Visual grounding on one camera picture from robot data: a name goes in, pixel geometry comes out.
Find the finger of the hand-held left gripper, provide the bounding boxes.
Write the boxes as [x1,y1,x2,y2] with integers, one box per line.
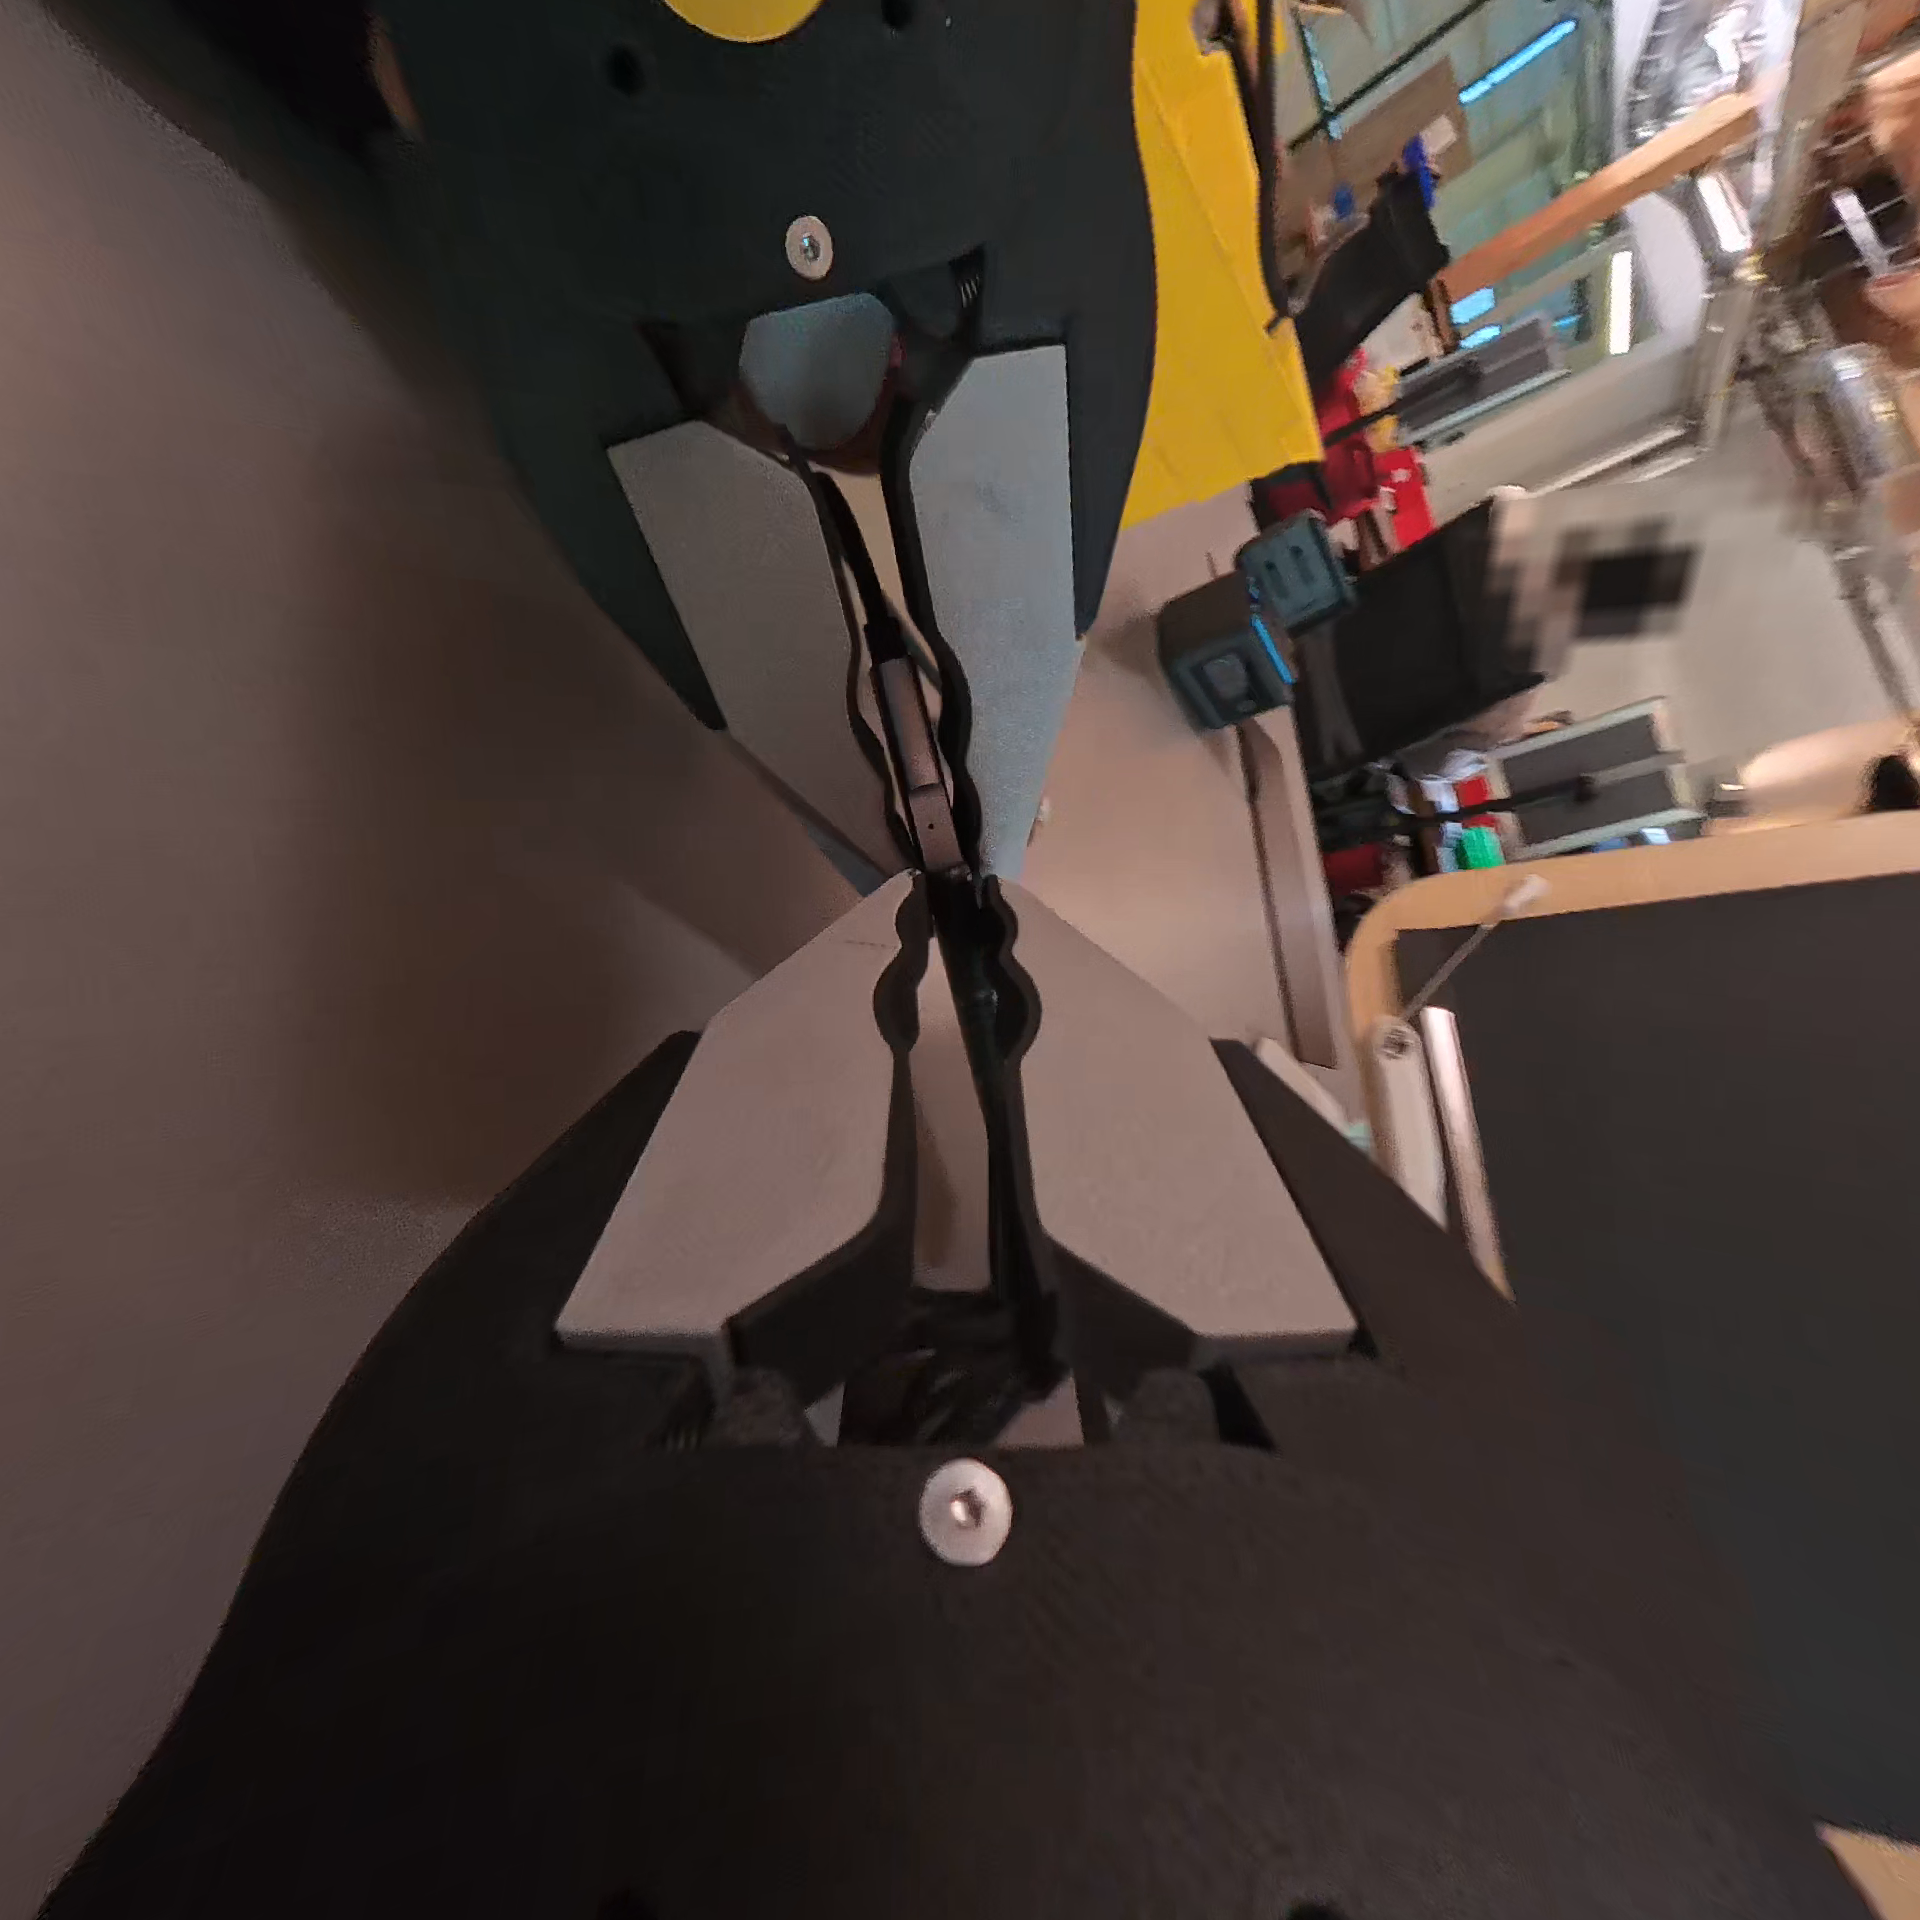
[893,347,1082,884]
[603,423,920,884]

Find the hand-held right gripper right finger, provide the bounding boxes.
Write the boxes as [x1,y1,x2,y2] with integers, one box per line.
[974,880,1359,1389]

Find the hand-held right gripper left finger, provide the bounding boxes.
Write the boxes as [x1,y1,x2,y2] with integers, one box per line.
[555,871,927,1410]

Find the black cable bundle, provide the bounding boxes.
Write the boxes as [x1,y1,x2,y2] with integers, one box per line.
[846,1280,1051,1451]

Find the yellow plastic bin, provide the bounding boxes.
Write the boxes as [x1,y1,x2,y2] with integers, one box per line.
[1116,0,1329,528]

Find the dark battery charger case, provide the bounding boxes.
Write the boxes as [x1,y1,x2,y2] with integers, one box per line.
[1158,515,1359,733]

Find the black office chair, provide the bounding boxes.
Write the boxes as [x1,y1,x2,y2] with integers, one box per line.
[1296,494,1553,769]

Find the white-tipped metal stylus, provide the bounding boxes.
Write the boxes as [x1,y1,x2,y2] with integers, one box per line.
[1404,872,1553,1039]

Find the wood-framed black board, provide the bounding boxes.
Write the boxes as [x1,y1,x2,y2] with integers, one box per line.
[1339,812,1920,1849]

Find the grey framed screen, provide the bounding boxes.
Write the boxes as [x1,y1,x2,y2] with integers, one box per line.
[1493,700,1704,857]

